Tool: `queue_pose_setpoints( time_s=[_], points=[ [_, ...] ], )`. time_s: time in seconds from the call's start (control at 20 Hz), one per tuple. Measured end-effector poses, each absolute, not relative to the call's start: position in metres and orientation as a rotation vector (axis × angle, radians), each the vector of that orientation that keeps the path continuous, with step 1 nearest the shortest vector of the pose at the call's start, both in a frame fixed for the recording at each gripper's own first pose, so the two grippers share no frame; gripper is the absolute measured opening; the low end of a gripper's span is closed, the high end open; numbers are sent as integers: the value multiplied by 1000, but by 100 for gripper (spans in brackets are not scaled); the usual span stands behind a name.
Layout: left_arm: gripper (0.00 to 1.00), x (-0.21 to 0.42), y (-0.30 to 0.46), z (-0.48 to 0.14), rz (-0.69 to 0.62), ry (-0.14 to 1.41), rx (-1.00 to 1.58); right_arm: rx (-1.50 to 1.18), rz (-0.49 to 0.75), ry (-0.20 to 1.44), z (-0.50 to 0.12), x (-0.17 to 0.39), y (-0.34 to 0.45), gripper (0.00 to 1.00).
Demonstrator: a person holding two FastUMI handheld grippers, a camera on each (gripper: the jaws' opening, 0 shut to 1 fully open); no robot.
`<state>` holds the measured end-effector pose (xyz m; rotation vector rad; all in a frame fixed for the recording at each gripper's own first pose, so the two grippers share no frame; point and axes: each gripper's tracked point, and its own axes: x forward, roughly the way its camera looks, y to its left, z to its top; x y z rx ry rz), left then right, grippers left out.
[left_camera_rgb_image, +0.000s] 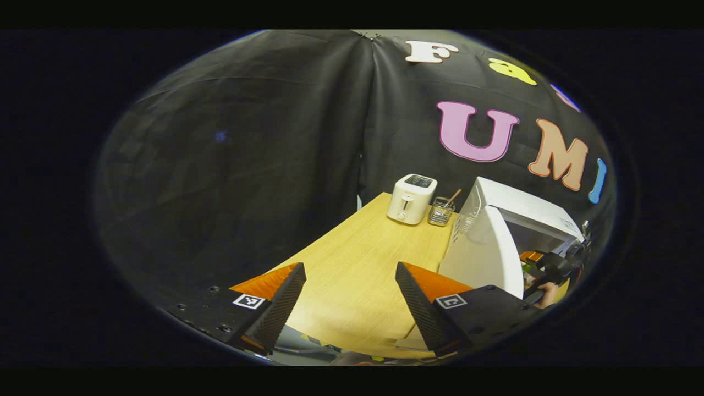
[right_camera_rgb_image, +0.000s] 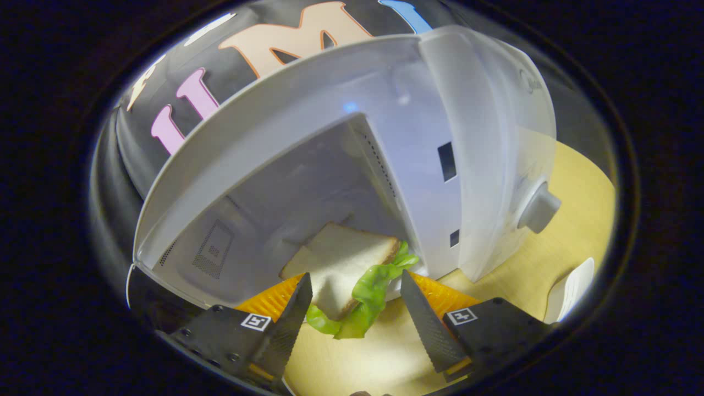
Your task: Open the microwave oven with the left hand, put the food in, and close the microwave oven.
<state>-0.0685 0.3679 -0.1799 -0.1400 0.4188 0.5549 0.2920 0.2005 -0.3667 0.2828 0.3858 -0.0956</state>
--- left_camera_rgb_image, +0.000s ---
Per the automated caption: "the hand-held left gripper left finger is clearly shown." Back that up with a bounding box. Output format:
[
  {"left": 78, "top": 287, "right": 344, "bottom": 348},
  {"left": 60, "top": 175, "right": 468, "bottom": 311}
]
[{"left": 165, "top": 262, "right": 307, "bottom": 357}]

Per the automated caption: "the white toaster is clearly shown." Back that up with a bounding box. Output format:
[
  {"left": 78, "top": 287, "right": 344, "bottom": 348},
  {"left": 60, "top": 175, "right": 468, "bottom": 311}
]
[{"left": 387, "top": 174, "right": 438, "bottom": 225}]

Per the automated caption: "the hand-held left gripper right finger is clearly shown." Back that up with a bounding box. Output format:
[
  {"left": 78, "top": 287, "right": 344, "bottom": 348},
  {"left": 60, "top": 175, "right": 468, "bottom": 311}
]
[{"left": 395, "top": 261, "right": 542, "bottom": 358}]

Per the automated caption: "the white microwave oven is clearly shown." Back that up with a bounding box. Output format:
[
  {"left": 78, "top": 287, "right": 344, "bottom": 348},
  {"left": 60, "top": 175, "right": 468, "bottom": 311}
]
[{"left": 438, "top": 176, "right": 585, "bottom": 300}]

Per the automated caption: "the wire mesh holder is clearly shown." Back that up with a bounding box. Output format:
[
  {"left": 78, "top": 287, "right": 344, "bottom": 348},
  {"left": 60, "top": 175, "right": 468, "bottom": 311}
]
[{"left": 428, "top": 196, "right": 456, "bottom": 227}]

